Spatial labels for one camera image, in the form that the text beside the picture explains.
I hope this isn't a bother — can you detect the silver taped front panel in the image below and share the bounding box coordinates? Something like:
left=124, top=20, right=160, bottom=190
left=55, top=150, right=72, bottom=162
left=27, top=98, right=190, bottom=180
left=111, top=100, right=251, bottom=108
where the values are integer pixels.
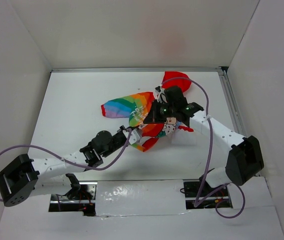
left=95, top=180, right=187, bottom=217

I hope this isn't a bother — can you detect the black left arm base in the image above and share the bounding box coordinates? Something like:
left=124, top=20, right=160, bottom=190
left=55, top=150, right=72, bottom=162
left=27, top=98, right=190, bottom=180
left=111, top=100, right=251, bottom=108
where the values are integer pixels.
left=48, top=173, right=97, bottom=217

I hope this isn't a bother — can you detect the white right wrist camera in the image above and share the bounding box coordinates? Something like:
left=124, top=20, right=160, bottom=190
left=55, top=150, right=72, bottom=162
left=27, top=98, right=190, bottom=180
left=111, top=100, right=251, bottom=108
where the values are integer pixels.
left=154, top=84, right=167, bottom=103

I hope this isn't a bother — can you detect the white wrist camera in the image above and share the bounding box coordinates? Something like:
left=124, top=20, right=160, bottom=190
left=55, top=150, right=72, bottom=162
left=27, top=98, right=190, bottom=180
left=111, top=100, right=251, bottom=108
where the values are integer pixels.
left=128, top=128, right=142, bottom=145
left=154, top=84, right=167, bottom=103

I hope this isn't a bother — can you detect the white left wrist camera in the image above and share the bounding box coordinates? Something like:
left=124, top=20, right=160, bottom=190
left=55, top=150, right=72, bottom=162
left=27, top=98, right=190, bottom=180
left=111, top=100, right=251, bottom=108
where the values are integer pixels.
left=128, top=128, right=142, bottom=145

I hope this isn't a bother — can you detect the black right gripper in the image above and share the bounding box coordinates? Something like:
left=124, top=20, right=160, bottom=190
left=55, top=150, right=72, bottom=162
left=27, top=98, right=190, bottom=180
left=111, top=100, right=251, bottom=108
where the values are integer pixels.
left=145, top=98, right=177, bottom=123

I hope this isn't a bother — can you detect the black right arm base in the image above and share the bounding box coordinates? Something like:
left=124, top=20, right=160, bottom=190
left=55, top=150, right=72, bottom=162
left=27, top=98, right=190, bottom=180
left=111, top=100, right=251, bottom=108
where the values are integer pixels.
left=179, top=174, right=233, bottom=209

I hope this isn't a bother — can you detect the rainbow white red kids jacket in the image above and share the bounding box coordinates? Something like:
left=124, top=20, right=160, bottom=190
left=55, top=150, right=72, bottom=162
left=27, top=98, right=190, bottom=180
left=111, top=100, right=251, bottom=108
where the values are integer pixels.
left=100, top=70, right=198, bottom=152

